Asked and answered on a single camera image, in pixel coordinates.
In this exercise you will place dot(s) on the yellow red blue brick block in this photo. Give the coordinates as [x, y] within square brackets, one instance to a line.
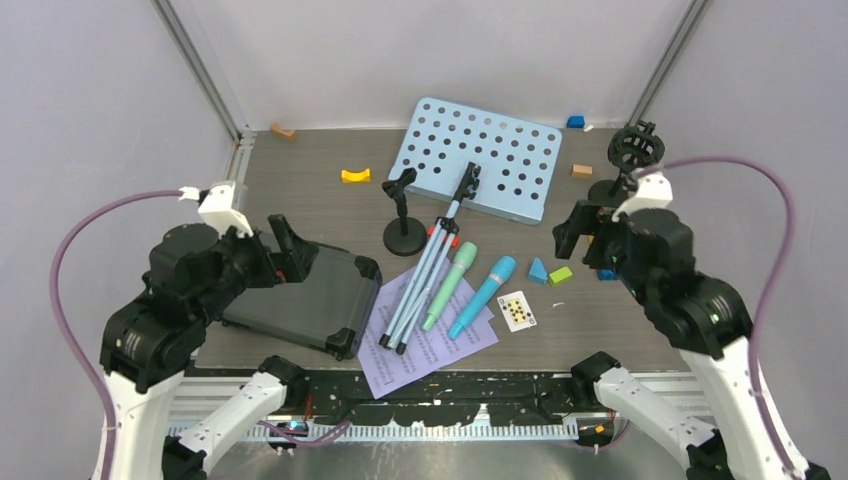
[606, 275]

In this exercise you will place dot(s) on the brown wooden block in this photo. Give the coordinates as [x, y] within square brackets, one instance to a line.
[287, 134]

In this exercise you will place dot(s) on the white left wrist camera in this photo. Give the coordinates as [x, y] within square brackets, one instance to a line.
[220, 207]

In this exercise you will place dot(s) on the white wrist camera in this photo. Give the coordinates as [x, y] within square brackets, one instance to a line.
[653, 191]
[220, 207]

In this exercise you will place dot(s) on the small blue block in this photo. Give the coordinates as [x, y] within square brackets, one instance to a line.
[576, 122]

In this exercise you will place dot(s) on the face up playing card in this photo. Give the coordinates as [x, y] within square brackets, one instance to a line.
[516, 311]

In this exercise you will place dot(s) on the black microphone stand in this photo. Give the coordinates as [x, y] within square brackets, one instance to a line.
[631, 147]
[403, 236]

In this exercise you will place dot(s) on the yellow curved wooden block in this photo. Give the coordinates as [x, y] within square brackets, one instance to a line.
[361, 176]

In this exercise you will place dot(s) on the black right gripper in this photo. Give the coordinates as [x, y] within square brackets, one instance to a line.
[586, 218]

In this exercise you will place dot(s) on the mint green toy microphone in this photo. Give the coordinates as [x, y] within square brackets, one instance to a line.
[462, 260]

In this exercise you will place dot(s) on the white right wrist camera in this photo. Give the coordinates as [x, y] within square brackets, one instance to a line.
[653, 191]

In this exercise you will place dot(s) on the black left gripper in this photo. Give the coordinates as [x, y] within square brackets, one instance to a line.
[299, 252]

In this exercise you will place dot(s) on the orange rectangular block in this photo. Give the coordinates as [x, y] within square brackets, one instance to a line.
[454, 243]

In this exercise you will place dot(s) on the blue toy microphone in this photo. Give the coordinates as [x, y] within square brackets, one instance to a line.
[498, 275]

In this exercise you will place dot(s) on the tan wooden block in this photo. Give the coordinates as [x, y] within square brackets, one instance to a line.
[582, 171]

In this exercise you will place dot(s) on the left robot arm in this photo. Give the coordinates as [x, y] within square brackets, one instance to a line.
[195, 273]

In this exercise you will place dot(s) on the light blue music stand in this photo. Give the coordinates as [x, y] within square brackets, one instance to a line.
[516, 158]

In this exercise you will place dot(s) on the lime green wooden block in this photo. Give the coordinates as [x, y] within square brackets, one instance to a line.
[558, 276]

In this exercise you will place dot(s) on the aluminium frame rail right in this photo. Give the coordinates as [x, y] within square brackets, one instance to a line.
[679, 39]

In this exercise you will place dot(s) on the aluminium frame rail left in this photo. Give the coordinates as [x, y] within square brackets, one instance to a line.
[183, 25]

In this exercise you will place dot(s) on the aluminium frame rail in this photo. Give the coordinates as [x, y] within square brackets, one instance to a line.
[679, 39]
[183, 25]

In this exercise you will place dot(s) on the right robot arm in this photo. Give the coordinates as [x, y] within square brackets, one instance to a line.
[705, 319]

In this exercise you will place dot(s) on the grey aluminium carrying case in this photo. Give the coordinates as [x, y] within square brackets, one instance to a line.
[327, 312]

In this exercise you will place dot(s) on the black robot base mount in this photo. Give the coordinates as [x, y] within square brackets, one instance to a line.
[442, 399]

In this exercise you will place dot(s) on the blue sloped toy brick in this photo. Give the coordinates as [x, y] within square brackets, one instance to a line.
[537, 272]

